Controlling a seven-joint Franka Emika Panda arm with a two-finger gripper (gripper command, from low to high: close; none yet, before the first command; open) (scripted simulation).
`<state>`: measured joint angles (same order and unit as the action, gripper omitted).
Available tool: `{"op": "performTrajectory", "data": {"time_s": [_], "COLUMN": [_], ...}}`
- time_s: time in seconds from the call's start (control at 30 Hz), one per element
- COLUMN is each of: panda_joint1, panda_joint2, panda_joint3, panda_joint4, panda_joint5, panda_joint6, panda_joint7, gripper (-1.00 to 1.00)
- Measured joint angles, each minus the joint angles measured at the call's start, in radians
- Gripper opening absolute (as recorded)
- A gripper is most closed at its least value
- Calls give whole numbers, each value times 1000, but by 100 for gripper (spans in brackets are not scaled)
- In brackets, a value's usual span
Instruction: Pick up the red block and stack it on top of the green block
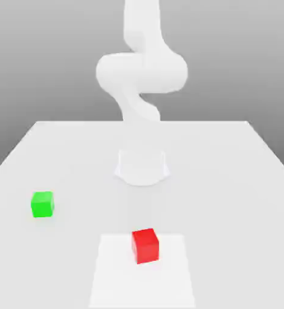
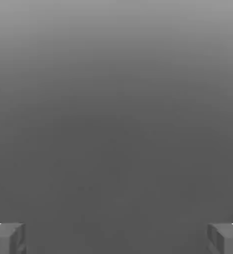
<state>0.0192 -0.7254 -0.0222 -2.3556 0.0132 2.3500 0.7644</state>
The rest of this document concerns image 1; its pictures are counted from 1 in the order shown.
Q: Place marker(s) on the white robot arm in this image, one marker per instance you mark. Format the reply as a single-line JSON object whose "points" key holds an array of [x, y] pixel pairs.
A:
{"points": [[142, 72]]}

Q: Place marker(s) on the small red cube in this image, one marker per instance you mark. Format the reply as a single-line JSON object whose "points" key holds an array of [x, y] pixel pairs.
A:
{"points": [[145, 246]]}

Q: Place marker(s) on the small green cube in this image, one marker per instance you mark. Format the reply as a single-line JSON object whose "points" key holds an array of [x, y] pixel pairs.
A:
{"points": [[42, 204]]}

